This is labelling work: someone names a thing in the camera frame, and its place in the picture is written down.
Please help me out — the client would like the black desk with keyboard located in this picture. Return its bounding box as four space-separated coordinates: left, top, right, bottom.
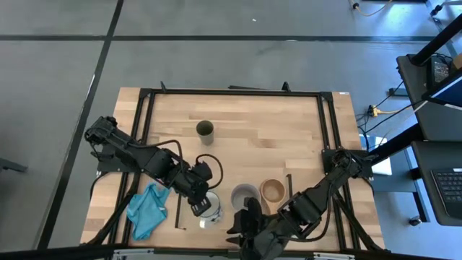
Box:
411 139 462 227

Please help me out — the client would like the black desk with electronics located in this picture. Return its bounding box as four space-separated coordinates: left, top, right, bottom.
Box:
396 53 462 142

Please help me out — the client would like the monitor with blue screen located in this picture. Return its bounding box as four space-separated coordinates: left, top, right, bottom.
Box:
422 68 462 109

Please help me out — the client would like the olive green cup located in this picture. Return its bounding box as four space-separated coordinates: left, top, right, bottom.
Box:
196 120 215 147

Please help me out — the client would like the black keyboard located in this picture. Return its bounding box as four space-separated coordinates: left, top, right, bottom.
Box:
431 168 462 220

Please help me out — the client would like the black aluminium table frame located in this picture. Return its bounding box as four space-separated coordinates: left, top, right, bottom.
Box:
85 81 385 254

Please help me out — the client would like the black slanted desk leg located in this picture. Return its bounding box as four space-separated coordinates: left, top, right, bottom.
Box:
367 124 424 165

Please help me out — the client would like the black electronics box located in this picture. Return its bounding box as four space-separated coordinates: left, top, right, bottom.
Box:
427 53 453 91

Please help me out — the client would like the grey ceramic mug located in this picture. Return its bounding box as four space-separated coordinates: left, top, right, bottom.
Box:
230 183 261 212

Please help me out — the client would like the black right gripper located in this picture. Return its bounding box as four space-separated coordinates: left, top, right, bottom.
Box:
225 196 290 260

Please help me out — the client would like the grey metal cart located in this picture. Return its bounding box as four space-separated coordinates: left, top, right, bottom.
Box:
429 0 462 59

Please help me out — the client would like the grey stand foot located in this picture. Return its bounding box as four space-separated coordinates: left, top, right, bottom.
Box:
0 157 28 174

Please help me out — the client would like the black crossbeam with silver brackets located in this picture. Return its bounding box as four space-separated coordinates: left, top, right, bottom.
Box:
0 244 462 260

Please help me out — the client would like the wooden cup with handle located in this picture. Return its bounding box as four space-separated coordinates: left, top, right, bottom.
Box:
259 178 287 206

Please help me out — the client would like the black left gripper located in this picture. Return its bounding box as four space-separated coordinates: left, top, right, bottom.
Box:
172 161 214 218

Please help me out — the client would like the orange floor cable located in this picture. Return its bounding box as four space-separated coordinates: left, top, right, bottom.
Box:
348 0 395 17

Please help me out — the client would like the blue cloth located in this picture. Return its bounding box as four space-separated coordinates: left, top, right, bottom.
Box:
126 182 172 242

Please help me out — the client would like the black slanted pole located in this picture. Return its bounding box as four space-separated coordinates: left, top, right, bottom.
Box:
411 14 462 66

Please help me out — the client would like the white box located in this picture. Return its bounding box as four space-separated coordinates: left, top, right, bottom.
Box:
359 134 393 176

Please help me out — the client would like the white enamel mug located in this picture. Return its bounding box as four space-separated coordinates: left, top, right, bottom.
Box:
198 190 223 230

